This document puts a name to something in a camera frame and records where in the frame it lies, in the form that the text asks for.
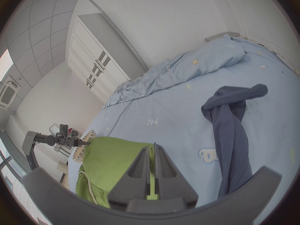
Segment round woven basket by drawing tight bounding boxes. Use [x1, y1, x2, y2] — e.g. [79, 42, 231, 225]
[71, 130, 98, 164]

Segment white wardrobe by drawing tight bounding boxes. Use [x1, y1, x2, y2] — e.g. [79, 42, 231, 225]
[67, 13, 149, 104]

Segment pale blue quilt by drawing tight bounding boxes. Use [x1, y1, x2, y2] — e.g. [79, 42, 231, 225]
[102, 34, 251, 110]

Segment bed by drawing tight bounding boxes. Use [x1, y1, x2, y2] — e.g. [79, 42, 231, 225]
[67, 0, 300, 210]

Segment window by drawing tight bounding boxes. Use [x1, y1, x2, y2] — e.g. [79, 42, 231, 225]
[0, 129, 55, 225]

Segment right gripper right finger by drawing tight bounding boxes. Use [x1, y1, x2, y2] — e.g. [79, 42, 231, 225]
[154, 143, 199, 208]

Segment green shorts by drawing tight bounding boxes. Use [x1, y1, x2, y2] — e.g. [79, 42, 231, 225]
[75, 136, 162, 209]

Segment ceiling air conditioner unit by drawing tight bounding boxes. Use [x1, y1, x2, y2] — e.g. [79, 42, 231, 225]
[0, 75, 22, 110]

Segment dark blue garment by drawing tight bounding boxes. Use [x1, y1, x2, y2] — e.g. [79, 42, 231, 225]
[201, 84, 268, 199]

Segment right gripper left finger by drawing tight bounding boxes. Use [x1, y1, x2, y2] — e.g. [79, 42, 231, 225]
[107, 146, 151, 209]

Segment ceiling light panel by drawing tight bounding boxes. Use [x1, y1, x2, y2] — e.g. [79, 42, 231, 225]
[0, 49, 13, 81]

